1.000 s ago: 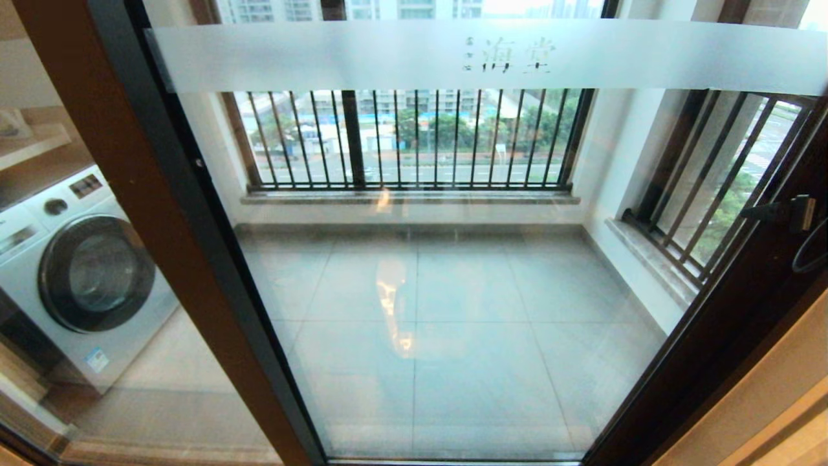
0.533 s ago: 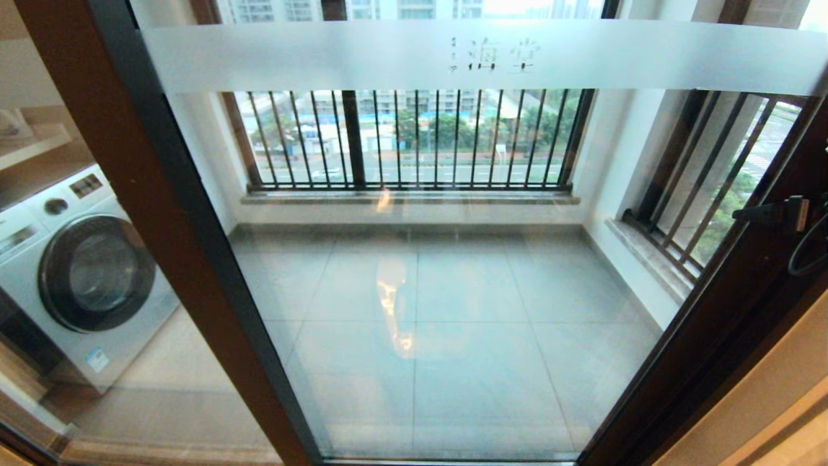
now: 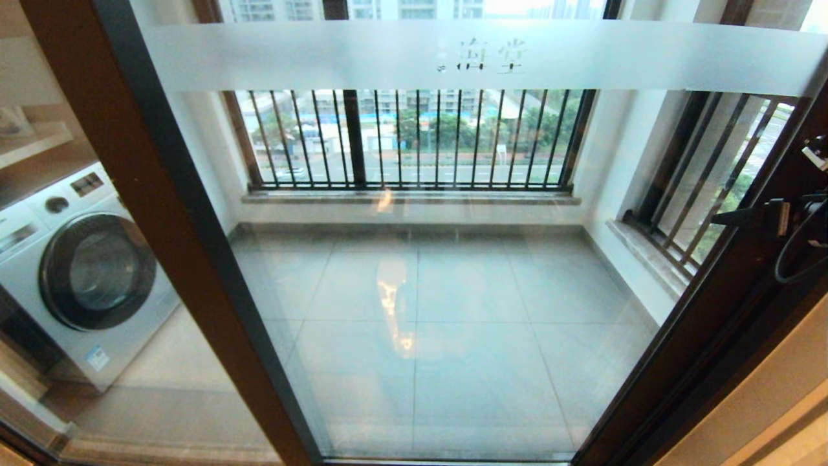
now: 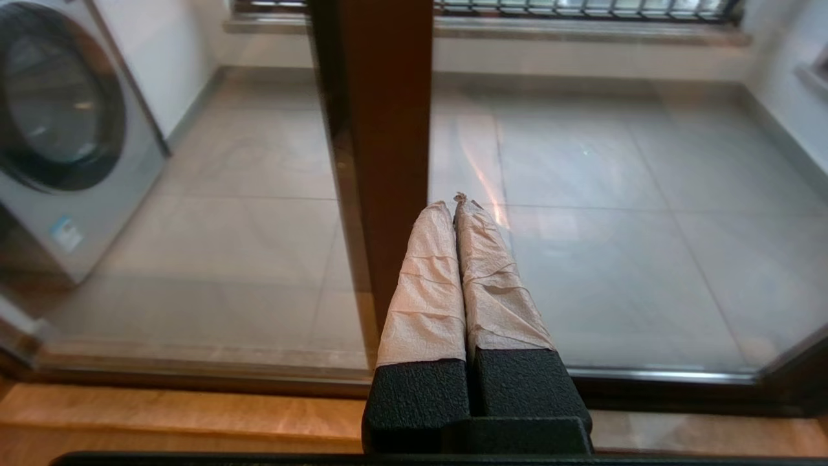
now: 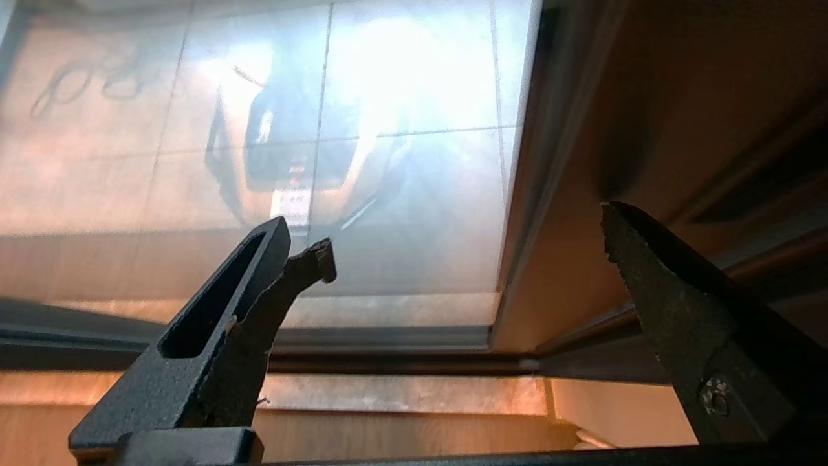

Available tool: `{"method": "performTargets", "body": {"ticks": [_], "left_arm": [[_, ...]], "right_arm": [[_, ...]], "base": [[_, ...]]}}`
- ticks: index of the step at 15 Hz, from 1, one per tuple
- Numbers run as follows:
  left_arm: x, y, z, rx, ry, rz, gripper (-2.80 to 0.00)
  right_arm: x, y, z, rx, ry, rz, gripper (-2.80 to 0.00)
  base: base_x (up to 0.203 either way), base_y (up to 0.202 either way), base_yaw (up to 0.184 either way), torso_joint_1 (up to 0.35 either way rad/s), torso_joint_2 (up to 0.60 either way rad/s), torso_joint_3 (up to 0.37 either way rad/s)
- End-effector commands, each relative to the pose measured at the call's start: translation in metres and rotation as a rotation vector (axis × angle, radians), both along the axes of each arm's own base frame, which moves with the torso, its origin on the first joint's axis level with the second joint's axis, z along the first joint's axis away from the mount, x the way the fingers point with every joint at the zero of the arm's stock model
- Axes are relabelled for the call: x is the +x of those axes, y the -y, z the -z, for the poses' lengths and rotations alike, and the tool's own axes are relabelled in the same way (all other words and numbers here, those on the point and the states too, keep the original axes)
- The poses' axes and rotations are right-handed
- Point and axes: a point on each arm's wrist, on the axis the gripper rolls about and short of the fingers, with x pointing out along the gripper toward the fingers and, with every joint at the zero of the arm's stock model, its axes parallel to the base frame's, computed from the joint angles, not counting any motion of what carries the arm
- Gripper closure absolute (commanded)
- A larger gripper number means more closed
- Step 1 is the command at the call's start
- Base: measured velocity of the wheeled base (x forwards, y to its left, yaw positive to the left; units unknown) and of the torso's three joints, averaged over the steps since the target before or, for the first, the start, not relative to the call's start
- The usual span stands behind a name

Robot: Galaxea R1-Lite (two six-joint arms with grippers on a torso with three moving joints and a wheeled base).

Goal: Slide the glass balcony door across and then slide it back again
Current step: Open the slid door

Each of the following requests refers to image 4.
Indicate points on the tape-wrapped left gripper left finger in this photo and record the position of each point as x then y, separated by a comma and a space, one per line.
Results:
420, 310

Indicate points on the long grey stone window sill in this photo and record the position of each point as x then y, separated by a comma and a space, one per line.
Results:
582, 31

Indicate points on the black long window railing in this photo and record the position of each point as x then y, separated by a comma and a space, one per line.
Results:
582, 14

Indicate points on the brown-framed fixed glass door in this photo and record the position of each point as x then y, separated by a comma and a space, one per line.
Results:
388, 129

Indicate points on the short grey stone window sill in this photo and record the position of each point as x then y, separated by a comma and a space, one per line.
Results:
816, 79

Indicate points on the silver front-load washing machine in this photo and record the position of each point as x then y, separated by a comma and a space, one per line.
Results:
107, 204

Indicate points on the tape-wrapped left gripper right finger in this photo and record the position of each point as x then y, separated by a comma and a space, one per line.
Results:
498, 304

